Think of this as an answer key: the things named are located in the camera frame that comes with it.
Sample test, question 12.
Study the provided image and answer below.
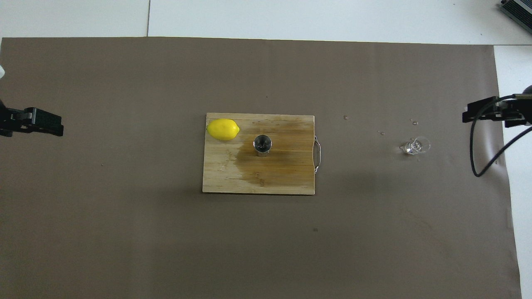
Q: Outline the steel jigger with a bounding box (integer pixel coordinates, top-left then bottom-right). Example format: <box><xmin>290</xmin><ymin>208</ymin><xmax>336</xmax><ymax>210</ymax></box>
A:
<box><xmin>253</xmin><ymin>135</ymin><xmax>273</xmax><ymax>157</ymax></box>

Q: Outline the yellow lemon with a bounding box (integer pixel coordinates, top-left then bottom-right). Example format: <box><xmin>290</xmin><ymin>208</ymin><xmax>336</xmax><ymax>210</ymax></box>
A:
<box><xmin>207</xmin><ymin>118</ymin><xmax>241</xmax><ymax>141</ymax></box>

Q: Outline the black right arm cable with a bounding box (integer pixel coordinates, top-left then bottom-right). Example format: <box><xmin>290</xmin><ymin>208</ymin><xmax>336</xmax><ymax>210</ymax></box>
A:
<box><xmin>470</xmin><ymin>95</ymin><xmax>532</xmax><ymax>177</ymax></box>

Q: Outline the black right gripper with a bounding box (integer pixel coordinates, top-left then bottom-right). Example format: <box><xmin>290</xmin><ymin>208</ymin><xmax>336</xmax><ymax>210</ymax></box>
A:
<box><xmin>462</xmin><ymin>95</ymin><xmax>532</xmax><ymax>128</ymax></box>

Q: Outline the small clear glass cup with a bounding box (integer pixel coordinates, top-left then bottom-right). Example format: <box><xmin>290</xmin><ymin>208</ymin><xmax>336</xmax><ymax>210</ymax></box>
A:
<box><xmin>400</xmin><ymin>136</ymin><xmax>431</xmax><ymax>156</ymax></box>

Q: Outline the grey ribbed device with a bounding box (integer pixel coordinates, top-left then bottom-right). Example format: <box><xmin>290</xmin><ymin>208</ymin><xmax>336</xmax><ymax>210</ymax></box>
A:
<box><xmin>500</xmin><ymin>0</ymin><xmax>532</xmax><ymax>22</ymax></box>

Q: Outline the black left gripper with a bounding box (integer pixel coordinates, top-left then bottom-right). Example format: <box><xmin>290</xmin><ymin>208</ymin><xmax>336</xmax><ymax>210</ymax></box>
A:
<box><xmin>0</xmin><ymin>98</ymin><xmax>64</xmax><ymax>138</ymax></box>

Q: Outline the wooden cutting board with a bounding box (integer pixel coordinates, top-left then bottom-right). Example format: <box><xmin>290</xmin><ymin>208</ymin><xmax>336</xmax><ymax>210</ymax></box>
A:
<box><xmin>202</xmin><ymin>113</ymin><xmax>321</xmax><ymax>195</ymax></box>

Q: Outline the brown table mat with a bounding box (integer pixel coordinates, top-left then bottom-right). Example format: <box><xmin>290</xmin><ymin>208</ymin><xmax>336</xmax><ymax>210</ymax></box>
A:
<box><xmin>0</xmin><ymin>37</ymin><xmax>523</xmax><ymax>299</ymax></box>

